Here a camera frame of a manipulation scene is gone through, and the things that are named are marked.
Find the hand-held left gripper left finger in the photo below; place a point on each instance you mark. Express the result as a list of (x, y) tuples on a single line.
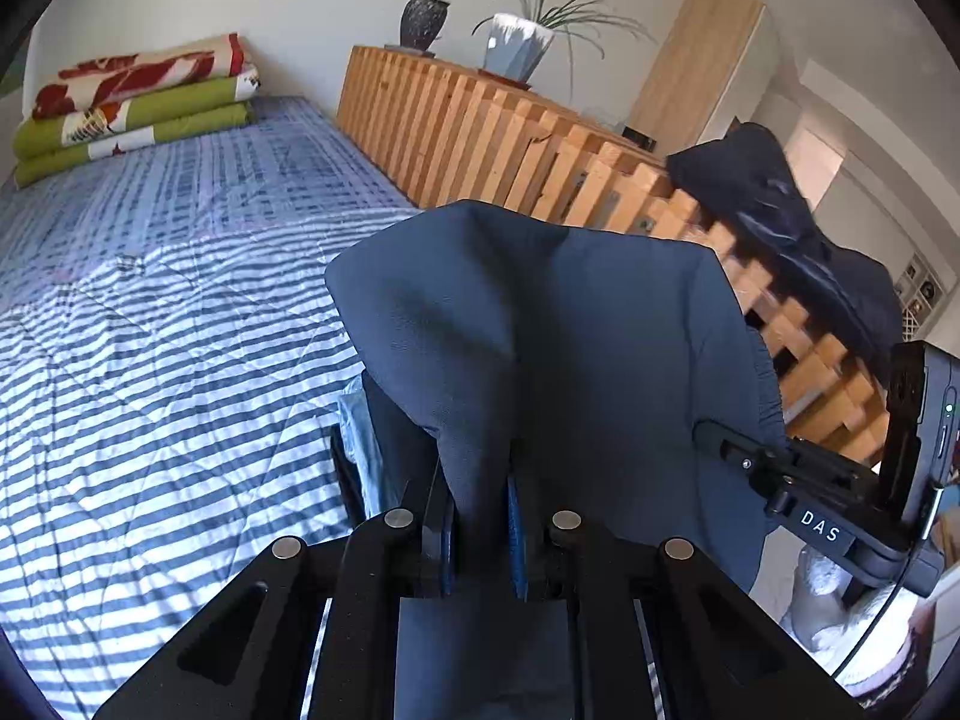
[(448, 540)]

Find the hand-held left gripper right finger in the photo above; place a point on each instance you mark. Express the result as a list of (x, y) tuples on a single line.
[(516, 540)]

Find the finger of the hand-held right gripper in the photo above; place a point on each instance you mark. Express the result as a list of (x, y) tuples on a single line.
[(742, 454)]

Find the blue-grey pants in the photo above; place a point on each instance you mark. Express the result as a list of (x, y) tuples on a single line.
[(562, 330)]

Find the person's right hand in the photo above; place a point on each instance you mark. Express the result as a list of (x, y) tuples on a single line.
[(825, 615)]

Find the light blue garment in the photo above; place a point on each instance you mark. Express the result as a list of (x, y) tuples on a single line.
[(360, 442)]

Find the white lattice shelf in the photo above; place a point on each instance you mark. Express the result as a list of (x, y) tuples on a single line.
[(921, 300)]

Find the dark draped garment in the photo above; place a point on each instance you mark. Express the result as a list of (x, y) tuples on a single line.
[(787, 240)]

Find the small black device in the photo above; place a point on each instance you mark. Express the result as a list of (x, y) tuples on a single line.
[(639, 139)]

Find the striped bed blanket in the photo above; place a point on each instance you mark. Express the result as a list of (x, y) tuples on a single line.
[(150, 352)]

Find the wooden wardrobe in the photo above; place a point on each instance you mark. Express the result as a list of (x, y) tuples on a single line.
[(690, 67)]

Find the potted plant white pot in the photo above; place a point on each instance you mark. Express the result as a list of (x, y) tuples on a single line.
[(517, 45)]

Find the dark speckled vase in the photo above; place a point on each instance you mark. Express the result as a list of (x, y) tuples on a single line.
[(424, 22)]

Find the folded green red blanket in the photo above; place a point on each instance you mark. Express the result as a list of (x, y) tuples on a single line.
[(150, 109)]

